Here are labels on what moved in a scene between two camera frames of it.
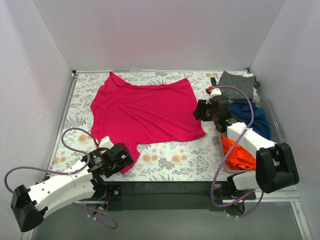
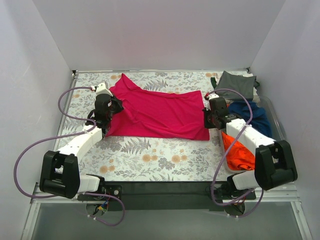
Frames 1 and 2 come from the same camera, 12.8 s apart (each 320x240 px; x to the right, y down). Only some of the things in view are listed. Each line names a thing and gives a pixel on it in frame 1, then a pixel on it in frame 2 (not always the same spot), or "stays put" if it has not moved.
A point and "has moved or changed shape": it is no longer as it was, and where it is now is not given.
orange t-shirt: [240, 158] stays put
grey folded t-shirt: [246, 83] stays put
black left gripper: [124, 160] -> [116, 105]
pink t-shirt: [133, 114] has moved or changed shape
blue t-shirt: [240, 111] stays put
